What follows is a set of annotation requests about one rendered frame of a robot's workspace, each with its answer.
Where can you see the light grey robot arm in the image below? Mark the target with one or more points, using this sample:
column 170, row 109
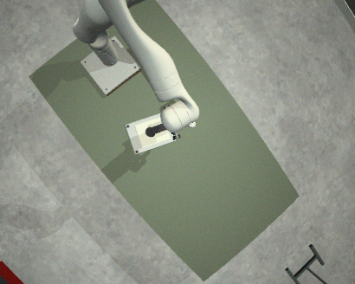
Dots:
column 158, row 66

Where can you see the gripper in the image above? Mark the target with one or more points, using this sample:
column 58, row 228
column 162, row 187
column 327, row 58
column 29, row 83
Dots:
column 175, row 135

